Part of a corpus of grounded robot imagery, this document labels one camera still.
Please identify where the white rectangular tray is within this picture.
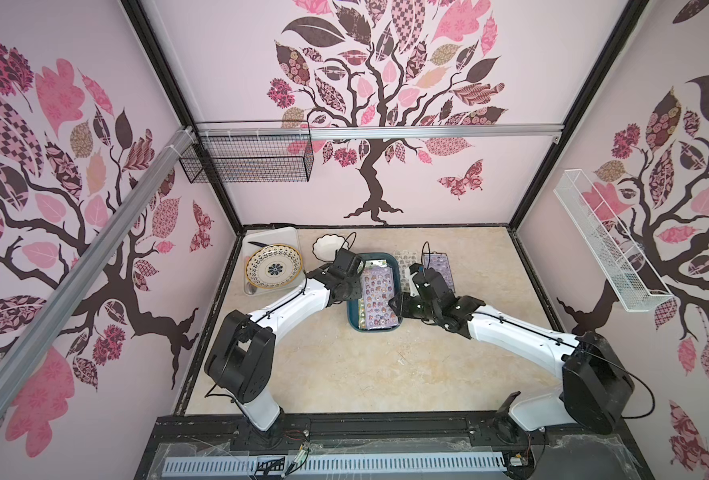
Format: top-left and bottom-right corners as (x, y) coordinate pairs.
(242, 226), (304, 296)

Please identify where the black wire basket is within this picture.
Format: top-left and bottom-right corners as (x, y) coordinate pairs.
(180, 120), (314, 184)

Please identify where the patterned yellow rim plate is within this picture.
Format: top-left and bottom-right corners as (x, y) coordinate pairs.
(244, 244), (302, 289)

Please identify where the white scalloped bowl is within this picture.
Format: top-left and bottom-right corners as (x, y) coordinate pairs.
(312, 234), (348, 262)

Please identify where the white slotted cable duct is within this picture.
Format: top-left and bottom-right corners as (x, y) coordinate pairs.
(160, 452), (508, 479)

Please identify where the white wire shelf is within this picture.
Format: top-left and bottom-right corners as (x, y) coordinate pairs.
(554, 169), (675, 313)

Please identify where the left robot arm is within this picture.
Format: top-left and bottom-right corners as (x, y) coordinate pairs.
(204, 249), (365, 434)

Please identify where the teal storage box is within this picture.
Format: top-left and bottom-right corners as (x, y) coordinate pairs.
(346, 253), (402, 333)

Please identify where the aluminium rail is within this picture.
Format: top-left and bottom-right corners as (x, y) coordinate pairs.
(198, 124), (564, 140)
(0, 126), (196, 418)

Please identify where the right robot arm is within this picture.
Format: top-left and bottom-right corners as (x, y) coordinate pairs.
(389, 264), (635, 435)

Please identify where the aluminium rail left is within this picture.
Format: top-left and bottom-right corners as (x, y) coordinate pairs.
(0, 126), (196, 418)

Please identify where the green dinosaur sticker sheet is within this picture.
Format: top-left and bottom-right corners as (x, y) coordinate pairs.
(394, 250), (419, 283)

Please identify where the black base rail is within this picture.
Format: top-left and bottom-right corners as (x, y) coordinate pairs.
(134, 411), (654, 479)

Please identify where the aluminium rail back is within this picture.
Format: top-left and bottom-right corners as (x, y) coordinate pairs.
(198, 124), (564, 140)

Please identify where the dark purple sticker sheet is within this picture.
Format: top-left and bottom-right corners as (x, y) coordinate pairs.
(423, 252), (456, 292)

